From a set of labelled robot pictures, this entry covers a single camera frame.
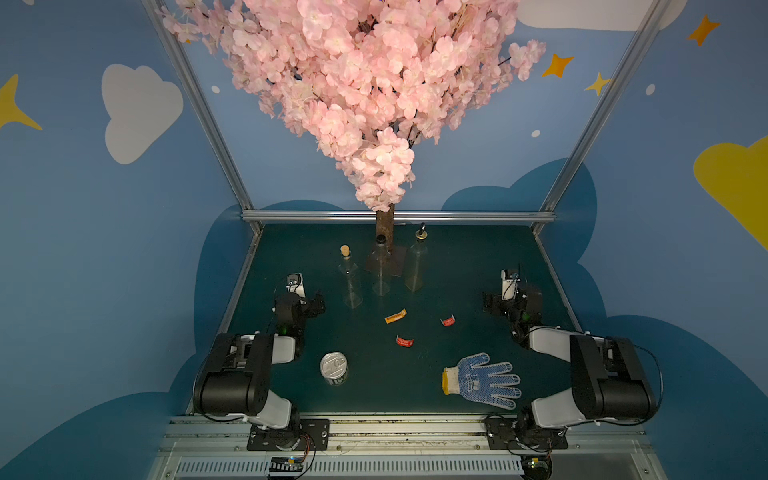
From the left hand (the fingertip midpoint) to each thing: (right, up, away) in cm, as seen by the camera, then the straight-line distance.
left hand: (305, 288), depth 94 cm
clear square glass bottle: (+36, +9, -1) cm, 37 cm away
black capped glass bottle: (+24, +1, +4) cm, 24 cm away
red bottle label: (+47, -11, +2) cm, 48 cm away
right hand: (+64, 0, +2) cm, 64 cm away
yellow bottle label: (+29, -10, +2) cm, 31 cm away
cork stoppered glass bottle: (+14, +2, +5) cm, 15 cm away
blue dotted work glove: (+53, -25, -12) cm, 60 cm away
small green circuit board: (+1, -41, -21) cm, 46 cm away
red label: (+32, -17, -3) cm, 36 cm away
